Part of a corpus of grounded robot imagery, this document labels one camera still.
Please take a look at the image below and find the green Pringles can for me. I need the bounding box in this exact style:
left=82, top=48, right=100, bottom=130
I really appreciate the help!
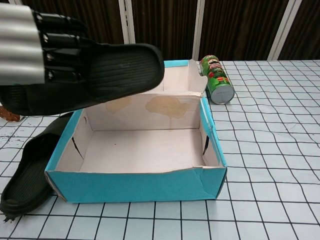
left=199, top=54, right=235, bottom=105

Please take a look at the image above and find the light blue shoe box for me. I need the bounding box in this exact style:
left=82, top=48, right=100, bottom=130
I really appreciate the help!
left=44, top=58, right=229, bottom=204

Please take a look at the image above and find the black rubber slipper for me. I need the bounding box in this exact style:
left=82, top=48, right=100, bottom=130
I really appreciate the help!
left=0, top=42, right=166, bottom=116
left=0, top=111, right=76, bottom=223

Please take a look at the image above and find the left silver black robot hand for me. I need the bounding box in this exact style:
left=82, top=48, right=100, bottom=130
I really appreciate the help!
left=0, top=0, right=98, bottom=86

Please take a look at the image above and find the white partition frame post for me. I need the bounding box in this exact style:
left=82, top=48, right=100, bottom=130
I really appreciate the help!
left=192, top=0, right=212, bottom=61
left=118, top=0, right=136, bottom=46
left=268, top=0, right=303, bottom=61

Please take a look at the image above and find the white bottle yellow cap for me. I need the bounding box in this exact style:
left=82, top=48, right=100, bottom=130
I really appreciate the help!
left=0, top=104, right=21, bottom=123

